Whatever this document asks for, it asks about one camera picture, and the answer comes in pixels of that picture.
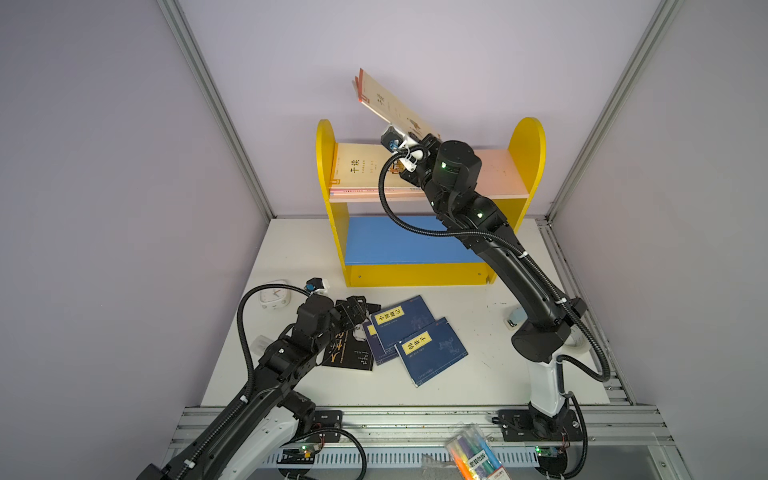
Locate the dark blue book hidden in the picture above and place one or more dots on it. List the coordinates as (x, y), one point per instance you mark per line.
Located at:
(380, 354)

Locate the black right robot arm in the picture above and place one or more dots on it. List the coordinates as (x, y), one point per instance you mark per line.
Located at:
(447, 173)

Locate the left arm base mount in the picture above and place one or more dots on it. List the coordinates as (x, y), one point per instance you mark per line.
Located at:
(298, 430)

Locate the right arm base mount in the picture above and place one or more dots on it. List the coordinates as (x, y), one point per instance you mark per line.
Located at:
(529, 425)

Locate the light blue stapler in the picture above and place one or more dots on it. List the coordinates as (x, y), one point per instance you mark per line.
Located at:
(516, 317)

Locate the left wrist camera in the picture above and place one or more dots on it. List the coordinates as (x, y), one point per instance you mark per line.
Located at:
(316, 285)

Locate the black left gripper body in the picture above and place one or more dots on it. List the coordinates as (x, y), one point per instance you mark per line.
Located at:
(348, 311)

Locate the pack of coloured markers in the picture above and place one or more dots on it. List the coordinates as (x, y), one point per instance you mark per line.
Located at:
(473, 457)

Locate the beige book orange border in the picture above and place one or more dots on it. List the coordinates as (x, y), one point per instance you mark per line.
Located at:
(389, 108)

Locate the dark blue book upper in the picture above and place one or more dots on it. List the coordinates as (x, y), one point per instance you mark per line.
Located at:
(396, 322)

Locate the clear tape roll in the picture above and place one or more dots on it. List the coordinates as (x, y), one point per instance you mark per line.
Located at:
(576, 340)

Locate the dark blue book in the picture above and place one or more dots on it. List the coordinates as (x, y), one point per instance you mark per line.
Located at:
(430, 351)
(396, 322)

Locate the pink cartoon cover book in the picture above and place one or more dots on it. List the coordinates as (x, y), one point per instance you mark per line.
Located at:
(372, 194)

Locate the yellow pink blue bookshelf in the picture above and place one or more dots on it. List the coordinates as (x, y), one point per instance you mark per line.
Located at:
(375, 252)

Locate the small white alarm clock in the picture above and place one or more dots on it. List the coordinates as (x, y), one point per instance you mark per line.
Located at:
(273, 298)

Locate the beige book yellow border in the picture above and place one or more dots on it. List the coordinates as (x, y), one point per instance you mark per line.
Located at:
(357, 167)

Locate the clear plastic small box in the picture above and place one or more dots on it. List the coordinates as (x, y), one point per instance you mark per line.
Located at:
(259, 345)

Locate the black book gold lettering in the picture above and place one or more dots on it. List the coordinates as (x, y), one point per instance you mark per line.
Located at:
(350, 349)

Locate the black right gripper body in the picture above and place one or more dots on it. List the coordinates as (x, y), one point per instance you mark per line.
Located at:
(411, 150)

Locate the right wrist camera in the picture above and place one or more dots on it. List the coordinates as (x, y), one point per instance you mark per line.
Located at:
(398, 142)

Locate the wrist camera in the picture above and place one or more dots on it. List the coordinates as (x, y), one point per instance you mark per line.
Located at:
(398, 142)
(316, 285)

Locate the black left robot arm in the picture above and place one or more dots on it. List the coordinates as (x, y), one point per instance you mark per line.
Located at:
(228, 448)

